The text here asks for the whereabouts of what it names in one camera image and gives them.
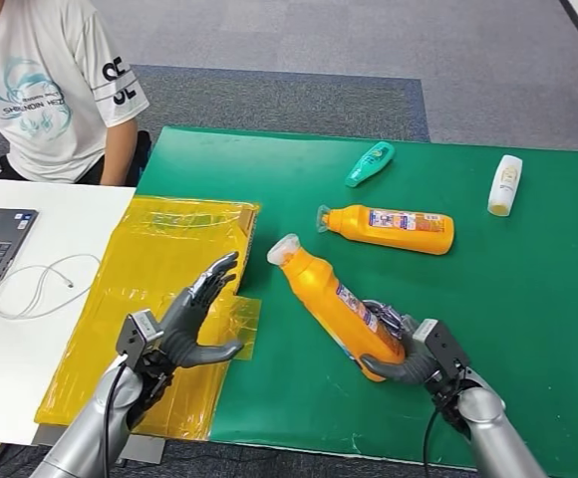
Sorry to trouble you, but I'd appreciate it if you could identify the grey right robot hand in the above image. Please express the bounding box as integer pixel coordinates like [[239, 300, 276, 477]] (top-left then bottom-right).
[[359, 300, 438, 386]]

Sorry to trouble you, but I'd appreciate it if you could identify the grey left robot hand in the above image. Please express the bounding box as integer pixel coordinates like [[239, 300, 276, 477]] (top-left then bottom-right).
[[160, 251, 245, 370]]

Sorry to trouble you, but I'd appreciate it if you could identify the orange bottle with clear cap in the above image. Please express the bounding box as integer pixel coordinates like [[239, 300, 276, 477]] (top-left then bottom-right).
[[267, 233, 408, 384], [316, 203, 455, 257]]

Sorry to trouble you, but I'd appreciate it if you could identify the teal bottle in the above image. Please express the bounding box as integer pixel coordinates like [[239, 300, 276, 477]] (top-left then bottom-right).
[[344, 140, 396, 189]]

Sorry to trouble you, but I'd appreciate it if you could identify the white bottle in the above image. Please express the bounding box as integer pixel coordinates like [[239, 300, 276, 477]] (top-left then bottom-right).
[[486, 153, 523, 218]]

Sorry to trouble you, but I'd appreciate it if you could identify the yellow plastic sheet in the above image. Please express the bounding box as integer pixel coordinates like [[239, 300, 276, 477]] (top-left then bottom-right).
[[35, 194, 263, 442]]

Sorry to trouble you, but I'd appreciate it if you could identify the green mat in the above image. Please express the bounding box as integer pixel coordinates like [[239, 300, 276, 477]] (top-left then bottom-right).
[[134, 124, 578, 478]]

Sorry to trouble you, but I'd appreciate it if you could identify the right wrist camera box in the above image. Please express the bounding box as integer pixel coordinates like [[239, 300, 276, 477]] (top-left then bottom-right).
[[412, 318, 471, 397]]

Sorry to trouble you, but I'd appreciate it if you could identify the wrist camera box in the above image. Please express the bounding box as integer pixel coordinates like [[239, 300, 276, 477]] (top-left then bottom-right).
[[412, 318, 471, 397], [114, 309, 166, 374]]

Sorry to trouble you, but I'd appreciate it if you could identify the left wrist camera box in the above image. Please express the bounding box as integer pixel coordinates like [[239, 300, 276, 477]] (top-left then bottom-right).
[[114, 309, 166, 374]]

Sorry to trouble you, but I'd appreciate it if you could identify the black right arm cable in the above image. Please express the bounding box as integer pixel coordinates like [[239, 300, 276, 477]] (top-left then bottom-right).
[[422, 394, 470, 478]]

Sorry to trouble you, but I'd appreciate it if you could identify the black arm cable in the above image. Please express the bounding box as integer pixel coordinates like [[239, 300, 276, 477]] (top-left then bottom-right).
[[422, 394, 470, 478], [101, 360, 129, 478]]

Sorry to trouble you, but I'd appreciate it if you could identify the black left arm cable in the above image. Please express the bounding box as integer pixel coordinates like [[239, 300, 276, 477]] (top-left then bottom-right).
[[101, 360, 129, 478]]

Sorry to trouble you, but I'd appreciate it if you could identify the white cable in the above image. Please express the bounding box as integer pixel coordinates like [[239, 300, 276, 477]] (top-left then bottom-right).
[[0, 253, 101, 322]]

